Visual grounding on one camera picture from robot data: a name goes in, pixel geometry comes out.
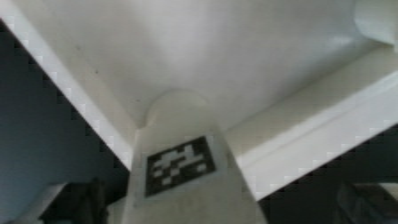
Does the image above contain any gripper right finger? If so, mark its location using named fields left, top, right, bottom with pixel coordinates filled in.
left=333, top=182, right=398, bottom=224

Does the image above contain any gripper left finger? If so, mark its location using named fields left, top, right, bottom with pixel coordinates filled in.
left=10, top=178, right=108, bottom=224

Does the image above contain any white table leg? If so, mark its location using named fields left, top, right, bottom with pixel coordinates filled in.
left=120, top=90, right=266, bottom=224

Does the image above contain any white square table top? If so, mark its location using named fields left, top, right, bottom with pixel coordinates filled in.
left=0, top=0, right=398, bottom=197

